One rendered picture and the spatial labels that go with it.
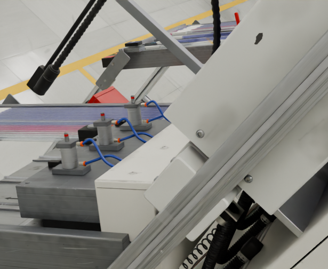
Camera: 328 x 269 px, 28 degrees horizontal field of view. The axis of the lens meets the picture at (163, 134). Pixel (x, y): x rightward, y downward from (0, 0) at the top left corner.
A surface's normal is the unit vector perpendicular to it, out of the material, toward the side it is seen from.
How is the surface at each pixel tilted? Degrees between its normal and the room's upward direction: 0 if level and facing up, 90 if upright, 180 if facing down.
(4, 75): 0
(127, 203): 90
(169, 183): 90
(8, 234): 90
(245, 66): 90
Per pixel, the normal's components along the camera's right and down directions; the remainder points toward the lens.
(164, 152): -0.10, -0.96
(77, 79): 0.58, -0.67
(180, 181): -0.37, 0.29
